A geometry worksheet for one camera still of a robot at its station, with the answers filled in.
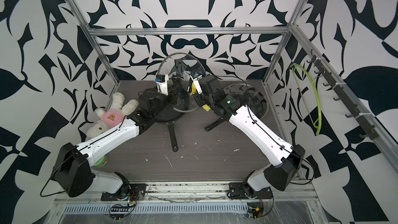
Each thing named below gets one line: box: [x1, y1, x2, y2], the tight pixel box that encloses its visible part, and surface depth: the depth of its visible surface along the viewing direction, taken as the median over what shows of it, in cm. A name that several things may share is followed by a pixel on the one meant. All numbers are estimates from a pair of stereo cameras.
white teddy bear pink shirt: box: [87, 92, 139, 139], surface depth 94 cm
